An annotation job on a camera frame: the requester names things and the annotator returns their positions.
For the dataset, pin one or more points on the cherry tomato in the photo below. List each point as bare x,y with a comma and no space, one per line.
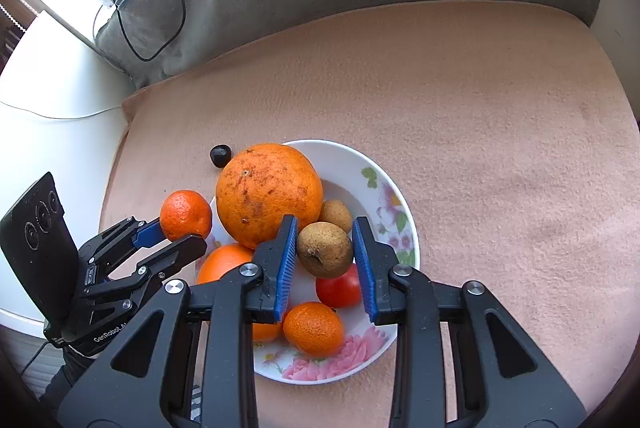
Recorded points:
341,292

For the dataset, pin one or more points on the left black camera box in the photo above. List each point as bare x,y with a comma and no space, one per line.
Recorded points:
41,251

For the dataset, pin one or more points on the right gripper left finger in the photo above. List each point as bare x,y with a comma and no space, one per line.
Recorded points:
144,378

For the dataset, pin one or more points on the large speckled orange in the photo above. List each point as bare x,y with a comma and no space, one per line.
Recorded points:
260,186

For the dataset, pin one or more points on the pink blanket table cover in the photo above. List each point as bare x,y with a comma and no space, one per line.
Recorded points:
503,124

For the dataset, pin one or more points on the white board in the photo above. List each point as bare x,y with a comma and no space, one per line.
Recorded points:
61,113

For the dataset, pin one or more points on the dark cherry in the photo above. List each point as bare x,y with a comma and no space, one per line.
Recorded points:
220,155

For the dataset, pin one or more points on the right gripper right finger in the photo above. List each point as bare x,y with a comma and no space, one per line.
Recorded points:
461,360

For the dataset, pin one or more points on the mandarin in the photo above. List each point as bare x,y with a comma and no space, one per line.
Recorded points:
314,329
185,212

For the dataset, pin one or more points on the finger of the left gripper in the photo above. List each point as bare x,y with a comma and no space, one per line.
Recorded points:
148,234
172,258

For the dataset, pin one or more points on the brown longan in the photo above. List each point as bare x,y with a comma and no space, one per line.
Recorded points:
324,250
337,213

